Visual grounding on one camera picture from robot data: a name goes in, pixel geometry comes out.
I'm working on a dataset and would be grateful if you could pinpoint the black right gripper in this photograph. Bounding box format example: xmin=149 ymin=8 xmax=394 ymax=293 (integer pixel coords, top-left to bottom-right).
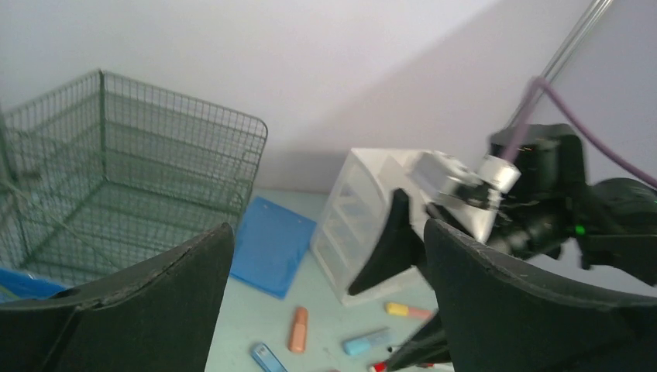
xmin=348 ymin=188 xmax=570 ymax=295

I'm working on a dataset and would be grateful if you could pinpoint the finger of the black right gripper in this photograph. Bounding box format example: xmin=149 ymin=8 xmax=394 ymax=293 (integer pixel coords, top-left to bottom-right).
xmin=385 ymin=313 xmax=452 ymax=371

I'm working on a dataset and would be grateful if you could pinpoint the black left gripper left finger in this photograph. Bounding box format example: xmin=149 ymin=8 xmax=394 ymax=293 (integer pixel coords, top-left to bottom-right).
xmin=1 ymin=224 xmax=235 ymax=371

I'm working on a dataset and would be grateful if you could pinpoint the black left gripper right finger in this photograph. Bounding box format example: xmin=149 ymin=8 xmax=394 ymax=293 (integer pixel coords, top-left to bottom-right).
xmin=424 ymin=219 xmax=656 ymax=371

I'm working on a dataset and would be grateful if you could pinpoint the blue folder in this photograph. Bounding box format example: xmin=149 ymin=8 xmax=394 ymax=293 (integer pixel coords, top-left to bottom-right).
xmin=1 ymin=267 xmax=70 ymax=303
xmin=230 ymin=197 xmax=316 ymax=299

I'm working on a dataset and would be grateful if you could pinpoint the yellow pink highlighter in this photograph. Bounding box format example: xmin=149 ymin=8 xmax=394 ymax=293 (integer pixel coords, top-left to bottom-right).
xmin=384 ymin=302 xmax=434 ymax=320

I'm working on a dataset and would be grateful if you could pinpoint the white plastic drawer organizer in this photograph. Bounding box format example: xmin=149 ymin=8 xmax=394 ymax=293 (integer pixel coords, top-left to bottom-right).
xmin=311 ymin=148 xmax=430 ymax=306

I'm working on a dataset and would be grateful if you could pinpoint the light blue highlighter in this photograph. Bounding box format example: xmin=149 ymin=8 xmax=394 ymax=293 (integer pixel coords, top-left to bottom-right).
xmin=342 ymin=328 xmax=390 ymax=357

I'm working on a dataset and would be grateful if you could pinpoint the blue transparent correction tape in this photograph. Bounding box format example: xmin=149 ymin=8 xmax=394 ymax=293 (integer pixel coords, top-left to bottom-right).
xmin=250 ymin=343 xmax=287 ymax=372

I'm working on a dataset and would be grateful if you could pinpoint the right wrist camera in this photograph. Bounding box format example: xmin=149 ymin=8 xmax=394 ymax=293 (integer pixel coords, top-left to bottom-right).
xmin=408 ymin=150 xmax=521 ymax=210

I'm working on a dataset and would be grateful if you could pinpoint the green wire mesh rack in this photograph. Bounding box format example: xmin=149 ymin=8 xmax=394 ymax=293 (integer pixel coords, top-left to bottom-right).
xmin=1 ymin=70 xmax=268 ymax=286

